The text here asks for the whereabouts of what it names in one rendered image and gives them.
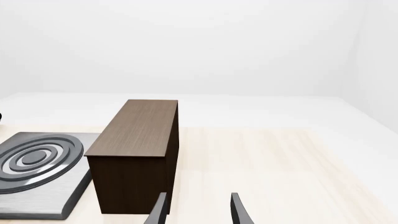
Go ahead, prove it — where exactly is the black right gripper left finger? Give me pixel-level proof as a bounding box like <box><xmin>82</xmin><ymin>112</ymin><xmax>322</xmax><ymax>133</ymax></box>
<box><xmin>143</xmin><ymin>192</ymin><xmax>168</xmax><ymax>224</ymax></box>

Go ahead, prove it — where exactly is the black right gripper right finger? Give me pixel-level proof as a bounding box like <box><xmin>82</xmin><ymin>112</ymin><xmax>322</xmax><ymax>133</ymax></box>
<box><xmin>230</xmin><ymin>192</ymin><xmax>255</xmax><ymax>224</ymax></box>

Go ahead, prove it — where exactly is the flat black stove plate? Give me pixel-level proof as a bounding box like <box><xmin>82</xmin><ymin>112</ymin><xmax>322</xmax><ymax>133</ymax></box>
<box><xmin>0</xmin><ymin>131</ymin><xmax>102</xmax><ymax>221</ymax></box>

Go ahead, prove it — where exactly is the brown wooden cabinet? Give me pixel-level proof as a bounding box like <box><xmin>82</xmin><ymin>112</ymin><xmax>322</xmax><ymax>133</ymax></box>
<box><xmin>84</xmin><ymin>99</ymin><xmax>180</xmax><ymax>215</ymax></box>

